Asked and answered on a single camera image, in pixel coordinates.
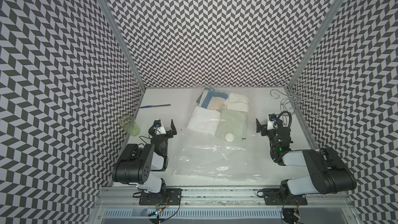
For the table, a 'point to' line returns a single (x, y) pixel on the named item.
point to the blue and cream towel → (212, 99)
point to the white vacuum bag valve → (229, 137)
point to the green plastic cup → (129, 124)
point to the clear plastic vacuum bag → (204, 156)
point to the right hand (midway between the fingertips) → (264, 119)
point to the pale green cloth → (232, 122)
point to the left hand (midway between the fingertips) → (164, 121)
